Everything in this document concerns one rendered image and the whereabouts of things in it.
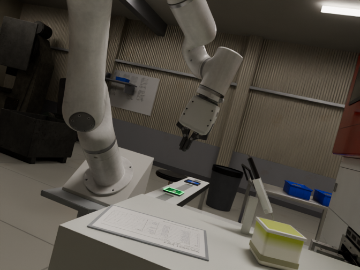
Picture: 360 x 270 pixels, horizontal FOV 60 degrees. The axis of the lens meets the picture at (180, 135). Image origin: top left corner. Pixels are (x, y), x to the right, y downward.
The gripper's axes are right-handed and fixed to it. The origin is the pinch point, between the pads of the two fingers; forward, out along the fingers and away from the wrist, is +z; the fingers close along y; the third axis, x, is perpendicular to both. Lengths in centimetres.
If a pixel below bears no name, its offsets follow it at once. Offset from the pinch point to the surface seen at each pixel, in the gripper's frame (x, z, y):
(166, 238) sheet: 40.3, 11.9, -14.0
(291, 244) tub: 34.6, 2.9, -33.4
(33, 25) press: -547, -25, 613
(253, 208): 20.0, 3.5, -25.7
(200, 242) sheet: 36.5, 10.8, -19.4
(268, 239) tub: 36.0, 4.0, -29.5
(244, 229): 20.0, 8.6, -26.1
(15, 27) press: -540, -2, 656
